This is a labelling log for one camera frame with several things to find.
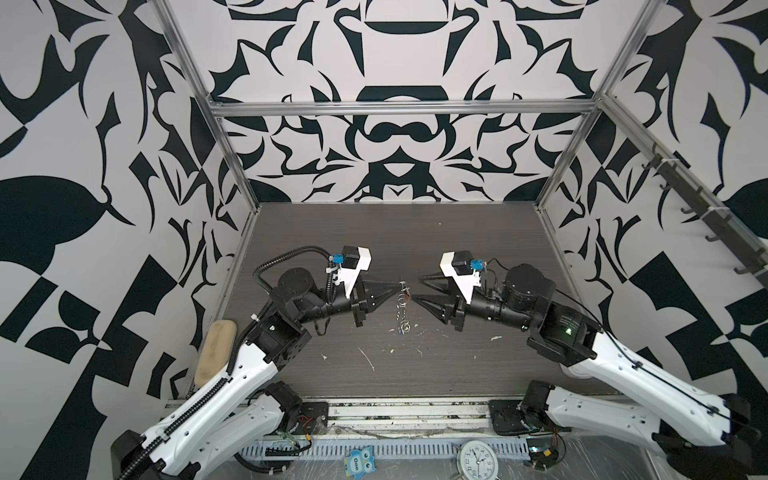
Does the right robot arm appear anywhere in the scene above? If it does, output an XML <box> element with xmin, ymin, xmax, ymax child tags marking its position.
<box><xmin>413</xmin><ymin>253</ymin><xmax>760</xmax><ymax>479</ymax></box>

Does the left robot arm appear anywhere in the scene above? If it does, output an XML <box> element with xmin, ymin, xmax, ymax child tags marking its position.
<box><xmin>111</xmin><ymin>268</ymin><xmax>401</xmax><ymax>479</ymax></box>

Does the white analog clock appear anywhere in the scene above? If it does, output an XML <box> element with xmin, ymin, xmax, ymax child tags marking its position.
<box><xmin>457</xmin><ymin>440</ymin><xmax>499</xmax><ymax>480</ymax></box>

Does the blue owl toy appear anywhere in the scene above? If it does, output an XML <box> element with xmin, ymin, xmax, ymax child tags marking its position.
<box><xmin>344</xmin><ymin>446</ymin><xmax>376</xmax><ymax>480</ymax></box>

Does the green circuit board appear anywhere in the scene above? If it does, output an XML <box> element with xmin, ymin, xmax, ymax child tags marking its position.
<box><xmin>526</xmin><ymin>435</ymin><xmax>567</xmax><ymax>471</ymax></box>

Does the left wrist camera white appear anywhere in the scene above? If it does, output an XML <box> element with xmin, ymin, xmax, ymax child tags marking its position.
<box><xmin>327</xmin><ymin>245</ymin><xmax>372</xmax><ymax>299</ymax></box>

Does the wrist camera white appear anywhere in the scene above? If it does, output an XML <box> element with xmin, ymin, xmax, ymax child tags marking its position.
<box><xmin>327</xmin><ymin>245</ymin><xmax>372</xmax><ymax>299</ymax></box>
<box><xmin>439</xmin><ymin>250</ymin><xmax>485</xmax><ymax>304</ymax></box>

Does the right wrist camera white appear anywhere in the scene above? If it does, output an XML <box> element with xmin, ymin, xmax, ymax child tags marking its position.
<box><xmin>439</xmin><ymin>250</ymin><xmax>485</xmax><ymax>304</ymax></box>

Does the black corrugated cable hose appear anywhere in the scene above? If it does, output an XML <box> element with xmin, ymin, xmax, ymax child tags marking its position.
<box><xmin>251</xmin><ymin>245</ymin><xmax>332</xmax><ymax>295</ymax></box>

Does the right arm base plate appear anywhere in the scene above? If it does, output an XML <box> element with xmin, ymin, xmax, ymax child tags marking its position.
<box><xmin>488</xmin><ymin>399</ymin><xmax>540</xmax><ymax>436</ymax></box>

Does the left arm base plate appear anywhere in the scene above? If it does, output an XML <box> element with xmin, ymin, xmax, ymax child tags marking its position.
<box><xmin>272</xmin><ymin>401</ymin><xmax>329</xmax><ymax>435</ymax></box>

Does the white slotted cable duct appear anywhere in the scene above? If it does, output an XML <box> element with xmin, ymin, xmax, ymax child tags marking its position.
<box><xmin>239</xmin><ymin>437</ymin><xmax>529</xmax><ymax>462</ymax></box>

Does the black coat hook rail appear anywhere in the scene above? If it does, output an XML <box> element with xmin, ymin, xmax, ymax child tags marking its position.
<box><xmin>643</xmin><ymin>142</ymin><xmax>767</xmax><ymax>290</ymax></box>

